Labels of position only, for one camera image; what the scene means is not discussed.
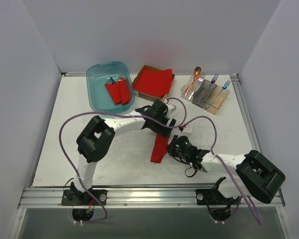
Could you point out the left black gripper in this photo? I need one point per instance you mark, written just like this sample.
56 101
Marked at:
166 127

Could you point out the red paper napkin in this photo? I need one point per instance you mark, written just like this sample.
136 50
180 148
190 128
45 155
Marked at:
159 149

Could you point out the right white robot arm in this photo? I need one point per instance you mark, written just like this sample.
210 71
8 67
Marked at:
259 177

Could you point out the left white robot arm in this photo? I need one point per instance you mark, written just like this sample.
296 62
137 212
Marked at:
97 136

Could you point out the brown cardboard napkin box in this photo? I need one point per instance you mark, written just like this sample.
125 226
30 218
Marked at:
145 96

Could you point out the red napkin stack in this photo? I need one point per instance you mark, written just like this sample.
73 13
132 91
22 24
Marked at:
156 84

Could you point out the right rolled red napkin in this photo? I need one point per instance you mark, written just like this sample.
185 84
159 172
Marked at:
124 91

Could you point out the rolled red napkin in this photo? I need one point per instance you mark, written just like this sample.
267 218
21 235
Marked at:
124 91
113 90

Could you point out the left rolled red napkin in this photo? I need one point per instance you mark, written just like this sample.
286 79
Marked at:
113 90

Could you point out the clear acrylic utensil holder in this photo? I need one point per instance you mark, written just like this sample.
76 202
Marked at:
193 97

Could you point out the silver fork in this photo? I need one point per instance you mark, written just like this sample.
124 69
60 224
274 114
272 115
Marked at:
198 82

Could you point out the blue transparent plastic bin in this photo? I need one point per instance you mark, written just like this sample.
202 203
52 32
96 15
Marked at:
97 76

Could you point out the copper metallic spoon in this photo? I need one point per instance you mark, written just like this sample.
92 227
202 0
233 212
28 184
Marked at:
196 74

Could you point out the purple metallic fork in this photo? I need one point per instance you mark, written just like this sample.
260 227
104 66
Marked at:
206 90

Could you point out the blue metallic fork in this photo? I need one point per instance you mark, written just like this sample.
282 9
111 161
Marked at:
224 87

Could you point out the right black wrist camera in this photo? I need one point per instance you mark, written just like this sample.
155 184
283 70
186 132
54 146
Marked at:
183 144

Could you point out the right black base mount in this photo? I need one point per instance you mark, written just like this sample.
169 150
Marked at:
213 197

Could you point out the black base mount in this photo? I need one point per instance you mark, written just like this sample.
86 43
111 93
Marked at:
213 197
71 198

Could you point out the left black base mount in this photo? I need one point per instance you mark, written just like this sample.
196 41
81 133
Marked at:
71 198

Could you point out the aluminium front rail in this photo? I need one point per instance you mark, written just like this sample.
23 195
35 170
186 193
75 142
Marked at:
118 197

